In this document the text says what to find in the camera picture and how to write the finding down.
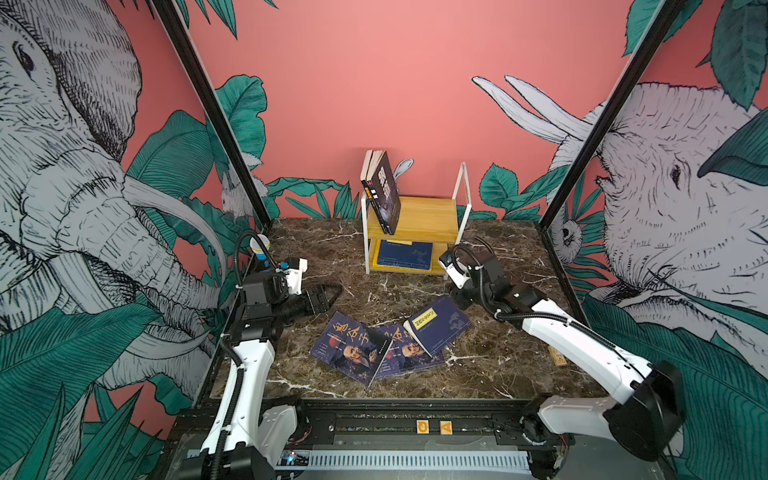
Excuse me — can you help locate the small wooden block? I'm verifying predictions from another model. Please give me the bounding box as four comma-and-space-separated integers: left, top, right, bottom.
548, 346, 568, 367

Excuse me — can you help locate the black frame post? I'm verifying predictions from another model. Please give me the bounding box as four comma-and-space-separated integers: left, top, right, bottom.
151, 0, 272, 232
538, 0, 687, 230

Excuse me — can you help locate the wooden white-framed book shelf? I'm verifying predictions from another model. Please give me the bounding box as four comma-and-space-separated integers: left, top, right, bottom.
361, 162, 472, 275

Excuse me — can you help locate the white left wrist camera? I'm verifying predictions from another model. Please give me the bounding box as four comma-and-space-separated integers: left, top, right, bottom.
280, 257, 308, 295

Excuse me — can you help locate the black wolf cover book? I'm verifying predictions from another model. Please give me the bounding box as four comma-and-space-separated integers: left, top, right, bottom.
361, 152, 401, 235

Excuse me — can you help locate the white slotted cable duct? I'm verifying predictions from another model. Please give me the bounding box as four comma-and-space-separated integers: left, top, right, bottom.
275, 450, 531, 475

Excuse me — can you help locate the left black frame post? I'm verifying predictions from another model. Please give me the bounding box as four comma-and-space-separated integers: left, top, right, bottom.
151, 0, 272, 232

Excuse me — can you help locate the navy book yellow label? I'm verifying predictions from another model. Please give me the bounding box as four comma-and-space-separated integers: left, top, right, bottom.
376, 240, 433, 271

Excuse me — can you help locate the illustrated magazine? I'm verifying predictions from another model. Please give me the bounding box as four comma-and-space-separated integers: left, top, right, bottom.
310, 312, 392, 387
375, 324, 445, 380

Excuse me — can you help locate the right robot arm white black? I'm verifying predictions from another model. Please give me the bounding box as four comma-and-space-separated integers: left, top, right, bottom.
439, 243, 686, 461

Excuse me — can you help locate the dark brown leaning book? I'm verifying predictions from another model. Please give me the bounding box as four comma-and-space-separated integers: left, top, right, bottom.
360, 150, 386, 182

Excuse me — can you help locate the black front rail base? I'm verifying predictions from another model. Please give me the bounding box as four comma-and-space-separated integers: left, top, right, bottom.
167, 395, 655, 448

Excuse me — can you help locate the right black frame post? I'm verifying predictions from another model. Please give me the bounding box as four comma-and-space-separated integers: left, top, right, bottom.
538, 0, 687, 230

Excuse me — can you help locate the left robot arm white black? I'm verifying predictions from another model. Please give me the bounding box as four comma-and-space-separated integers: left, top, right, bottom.
178, 268, 343, 479

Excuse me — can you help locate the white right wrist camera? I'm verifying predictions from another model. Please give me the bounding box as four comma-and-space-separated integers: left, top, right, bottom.
438, 250, 471, 289

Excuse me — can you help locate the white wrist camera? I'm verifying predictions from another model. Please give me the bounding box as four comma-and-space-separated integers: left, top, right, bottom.
280, 257, 308, 295
438, 250, 471, 289

